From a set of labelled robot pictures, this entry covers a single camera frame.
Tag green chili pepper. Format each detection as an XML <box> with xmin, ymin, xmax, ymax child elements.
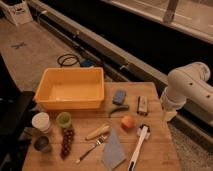
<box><xmin>108</xmin><ymin>104</ymin><xmax>129</xmax><ymax>118</ymax></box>

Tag silver fork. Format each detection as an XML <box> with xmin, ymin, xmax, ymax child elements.
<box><xmin>76</xmin><ymin>135</ymin><xmax>108</xmax><ymax>164</ymax></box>

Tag green cup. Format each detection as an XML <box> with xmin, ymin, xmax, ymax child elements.
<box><xmin>56</xmin><ymin>112</ymin><xmax>71</xmax><ymax>128</ymax></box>

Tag blue sponge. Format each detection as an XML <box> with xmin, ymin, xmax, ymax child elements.
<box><xmin>113</xmin><ymin>90</ymin><xmax>126</xmax><ymax>105</ymax></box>

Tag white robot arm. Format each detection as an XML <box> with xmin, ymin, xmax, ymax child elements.
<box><xmin>160</xmin><ymin>62</ymin><xmax>213</xmax><ymax>122</ymax></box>

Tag black chair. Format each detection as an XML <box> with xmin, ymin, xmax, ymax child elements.
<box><xmin>0</xmin><ymin>54</ymin><xmax>35</xmax><ymax>171</ymax></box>

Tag white storage box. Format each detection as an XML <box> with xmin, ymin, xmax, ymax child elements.
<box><xmin>0</xmin><ymin>0</ymin><xmax>33</xmax><ymax>27</ymax></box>

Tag yellow plastic bin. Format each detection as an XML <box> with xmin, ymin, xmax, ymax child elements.
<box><xmin>34</xmin><ymin>67</ymin><xmax>104</xmax><ymax>110</ymax></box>

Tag orange peach fruit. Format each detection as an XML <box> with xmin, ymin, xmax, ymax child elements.
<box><xmin>121</xmin><ymin>116</ymin><xmax>135</xmax><ymax>129</ymax></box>

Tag white cup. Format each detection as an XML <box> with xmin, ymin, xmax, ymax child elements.
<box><xmin>31</xmin><ymin>112</ymin><xmax>51</xmax><ymax>133</ymax></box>

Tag blue grey cloth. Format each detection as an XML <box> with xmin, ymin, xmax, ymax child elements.
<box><xmin>102</xmin><ymin>129</ymin><xmax>126</xmax><ymax>171</ymax></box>

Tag black coiled cable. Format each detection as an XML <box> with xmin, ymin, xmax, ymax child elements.
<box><xmin>56</xmin><ymin>53</ymin><xmax>81</xmax><ymax>68</ymax></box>

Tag dark grape bunch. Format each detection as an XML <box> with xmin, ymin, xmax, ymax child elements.
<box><xmin>61</xmin><ymin>127</ymin><xmax>75</xmax><ymax>159</ymax></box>

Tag blue object on floor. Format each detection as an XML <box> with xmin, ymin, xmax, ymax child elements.
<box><xmin>80</xmin><ymin>59</ymin><xmax>95</xmax><ymax>67</ymax></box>

